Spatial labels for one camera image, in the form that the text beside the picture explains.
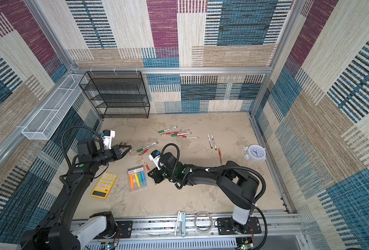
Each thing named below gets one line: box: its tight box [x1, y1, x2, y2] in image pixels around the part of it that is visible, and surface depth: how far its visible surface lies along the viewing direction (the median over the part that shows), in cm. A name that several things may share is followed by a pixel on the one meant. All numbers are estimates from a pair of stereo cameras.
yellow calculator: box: [90, 171, 118, 199], surface depth 87 cm
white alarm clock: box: [242, 143, 267, 162], surface depth 98 cm
